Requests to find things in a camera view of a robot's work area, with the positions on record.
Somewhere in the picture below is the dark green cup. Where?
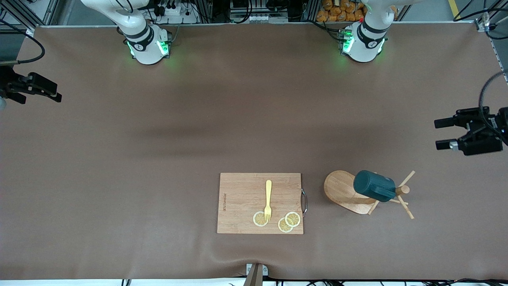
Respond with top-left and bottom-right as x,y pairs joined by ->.
353,170 -> 397,203

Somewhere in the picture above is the wooden mug rack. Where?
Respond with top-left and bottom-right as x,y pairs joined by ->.
323,170 -> 416,220

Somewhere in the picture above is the brown table mat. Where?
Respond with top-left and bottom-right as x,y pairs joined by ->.
0,23 -> 508,280

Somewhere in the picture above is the white power strip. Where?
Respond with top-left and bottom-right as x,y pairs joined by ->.
153,3 -> 199,24

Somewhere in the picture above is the orange snack bag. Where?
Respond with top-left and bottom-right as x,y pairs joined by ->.
316,0 -> 366,23

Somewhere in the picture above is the yellow plastic fork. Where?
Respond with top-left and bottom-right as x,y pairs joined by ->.
264,180 -> 273,222

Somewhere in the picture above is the wooden cutting board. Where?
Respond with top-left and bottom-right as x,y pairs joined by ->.
217,172 -> 308,235

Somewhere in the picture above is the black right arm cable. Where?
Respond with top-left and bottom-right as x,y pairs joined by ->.
0,30 -> 46,65

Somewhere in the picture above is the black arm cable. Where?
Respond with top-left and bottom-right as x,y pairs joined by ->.
0,30 -> 46,65
477,71 -> 508,145

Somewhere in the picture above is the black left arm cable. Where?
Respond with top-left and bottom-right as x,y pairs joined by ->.
477,71 -> 508,145

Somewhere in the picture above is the aluminium frame post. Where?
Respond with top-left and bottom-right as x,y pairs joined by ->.
0,0 -> 60,34
474,0 -> 508,32

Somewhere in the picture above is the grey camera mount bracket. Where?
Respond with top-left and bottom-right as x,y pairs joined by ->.
245,263 -> 269,286

